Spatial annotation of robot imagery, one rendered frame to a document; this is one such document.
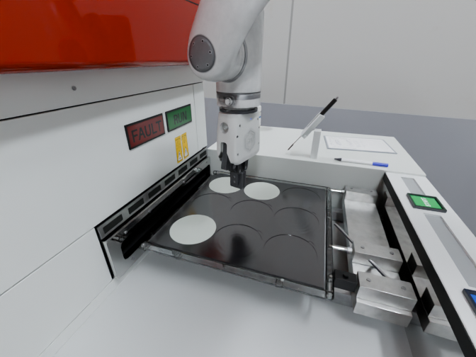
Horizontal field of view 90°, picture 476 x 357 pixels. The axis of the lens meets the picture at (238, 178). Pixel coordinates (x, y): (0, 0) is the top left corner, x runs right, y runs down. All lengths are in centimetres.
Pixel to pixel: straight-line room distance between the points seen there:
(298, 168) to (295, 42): 142
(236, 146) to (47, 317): 40
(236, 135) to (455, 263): 40
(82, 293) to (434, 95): 199
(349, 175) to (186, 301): 53
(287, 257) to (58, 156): 41
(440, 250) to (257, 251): 30
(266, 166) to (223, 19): 49
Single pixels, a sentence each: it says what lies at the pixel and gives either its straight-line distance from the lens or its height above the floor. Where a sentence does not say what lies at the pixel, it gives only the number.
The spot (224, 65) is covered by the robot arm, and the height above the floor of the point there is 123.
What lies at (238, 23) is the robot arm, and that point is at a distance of 36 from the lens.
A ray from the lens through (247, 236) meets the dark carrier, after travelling 51.
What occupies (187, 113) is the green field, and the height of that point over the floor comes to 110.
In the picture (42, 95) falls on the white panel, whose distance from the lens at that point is 40.
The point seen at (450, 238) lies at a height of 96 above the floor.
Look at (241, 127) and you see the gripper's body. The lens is 45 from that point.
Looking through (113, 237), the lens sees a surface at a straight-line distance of 50.
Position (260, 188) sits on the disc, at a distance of 69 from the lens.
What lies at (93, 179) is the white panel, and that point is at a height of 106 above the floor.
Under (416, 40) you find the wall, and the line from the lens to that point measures 197.
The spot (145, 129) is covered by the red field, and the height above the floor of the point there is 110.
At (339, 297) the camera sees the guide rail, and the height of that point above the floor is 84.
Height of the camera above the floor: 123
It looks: 27 degrees down
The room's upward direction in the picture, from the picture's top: straight up
